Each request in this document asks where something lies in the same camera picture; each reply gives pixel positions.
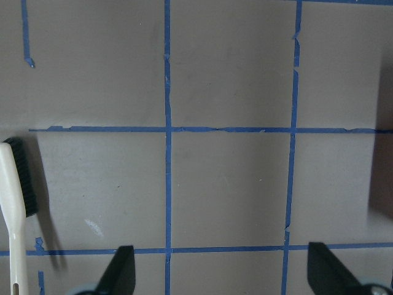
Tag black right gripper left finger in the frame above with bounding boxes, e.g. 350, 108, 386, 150
95, 245, 136, 295

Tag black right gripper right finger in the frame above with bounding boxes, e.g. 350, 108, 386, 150
307, 242, 368, 295

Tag beige brush black bristles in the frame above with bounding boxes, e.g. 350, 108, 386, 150
1, 137, 38, 294

